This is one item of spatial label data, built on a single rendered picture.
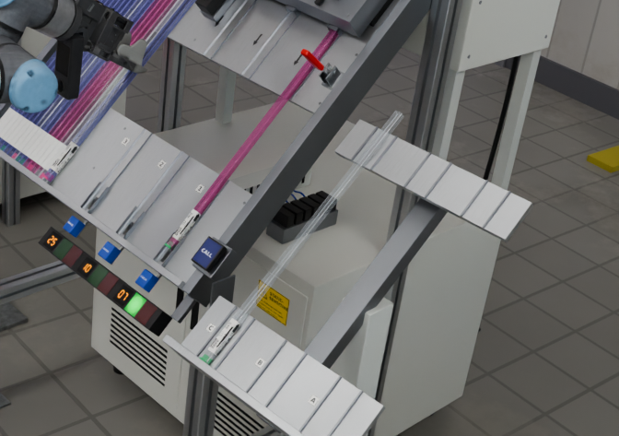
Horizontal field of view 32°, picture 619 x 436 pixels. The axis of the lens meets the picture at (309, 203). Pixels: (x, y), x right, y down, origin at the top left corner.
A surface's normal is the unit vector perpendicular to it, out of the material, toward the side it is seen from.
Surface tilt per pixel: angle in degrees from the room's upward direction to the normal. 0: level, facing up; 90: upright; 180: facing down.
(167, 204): 45
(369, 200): 0
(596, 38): 90
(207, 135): 0
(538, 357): 0
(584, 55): 90
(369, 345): 90
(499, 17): 90
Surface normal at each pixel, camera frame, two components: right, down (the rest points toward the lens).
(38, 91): 0.62, 0.44
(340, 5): -0.40, -0.45
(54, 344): 0.13, -0.87
